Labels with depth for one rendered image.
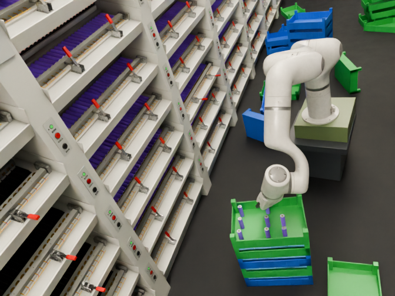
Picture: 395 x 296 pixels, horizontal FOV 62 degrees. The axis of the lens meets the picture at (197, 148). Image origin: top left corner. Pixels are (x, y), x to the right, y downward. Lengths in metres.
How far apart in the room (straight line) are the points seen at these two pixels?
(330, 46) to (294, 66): 0.46
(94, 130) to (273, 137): 0.63
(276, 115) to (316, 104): 0.67
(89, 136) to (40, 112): 0.23
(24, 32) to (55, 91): 0.19
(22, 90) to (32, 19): 0.21
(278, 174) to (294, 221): 0.36
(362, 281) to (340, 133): 0.70
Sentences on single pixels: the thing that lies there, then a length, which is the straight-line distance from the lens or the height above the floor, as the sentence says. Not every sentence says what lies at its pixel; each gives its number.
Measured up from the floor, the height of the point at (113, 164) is 0.74.
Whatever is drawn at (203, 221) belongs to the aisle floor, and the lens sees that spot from 1.95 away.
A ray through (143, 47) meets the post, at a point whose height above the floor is 1.00.
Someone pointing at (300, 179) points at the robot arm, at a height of 0.63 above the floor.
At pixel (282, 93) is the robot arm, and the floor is 0.89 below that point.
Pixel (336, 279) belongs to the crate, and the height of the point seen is 0.00.
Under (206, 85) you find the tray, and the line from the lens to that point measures 2.08.
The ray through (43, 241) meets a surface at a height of 0.75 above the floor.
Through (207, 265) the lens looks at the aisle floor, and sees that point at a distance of 1.78.
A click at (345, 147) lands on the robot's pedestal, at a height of 0.28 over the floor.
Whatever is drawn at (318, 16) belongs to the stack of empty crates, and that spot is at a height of 0.42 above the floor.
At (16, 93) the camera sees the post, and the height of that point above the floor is 1.20.
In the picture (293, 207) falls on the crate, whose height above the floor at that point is 0.32.
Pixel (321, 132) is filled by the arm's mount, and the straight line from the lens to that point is 1.83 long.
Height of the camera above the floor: 1.49
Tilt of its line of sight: 38 degrees down
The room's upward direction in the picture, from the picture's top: 20 degrees counter-clockwise
